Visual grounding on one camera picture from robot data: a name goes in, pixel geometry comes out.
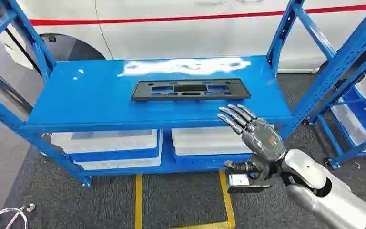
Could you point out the white car with red stripe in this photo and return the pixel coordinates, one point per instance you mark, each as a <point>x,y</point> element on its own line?
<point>186,34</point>

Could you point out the black plastic slotted panel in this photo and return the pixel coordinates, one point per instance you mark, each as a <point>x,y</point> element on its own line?
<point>191,89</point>

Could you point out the yellow floor tape strip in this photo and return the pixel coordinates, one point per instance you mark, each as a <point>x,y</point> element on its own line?
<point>227,202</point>
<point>138,202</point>

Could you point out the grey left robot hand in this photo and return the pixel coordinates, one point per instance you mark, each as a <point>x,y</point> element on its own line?
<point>12,213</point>

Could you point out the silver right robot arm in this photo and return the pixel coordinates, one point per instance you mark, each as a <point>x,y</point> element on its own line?
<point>328,196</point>

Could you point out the blue metal shelf rack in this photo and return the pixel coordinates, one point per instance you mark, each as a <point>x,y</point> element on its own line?
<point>107,101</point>
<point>344,63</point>

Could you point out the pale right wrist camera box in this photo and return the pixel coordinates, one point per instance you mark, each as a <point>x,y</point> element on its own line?
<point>243,183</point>

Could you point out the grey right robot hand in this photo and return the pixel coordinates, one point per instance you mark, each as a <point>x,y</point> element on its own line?
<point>262,140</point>

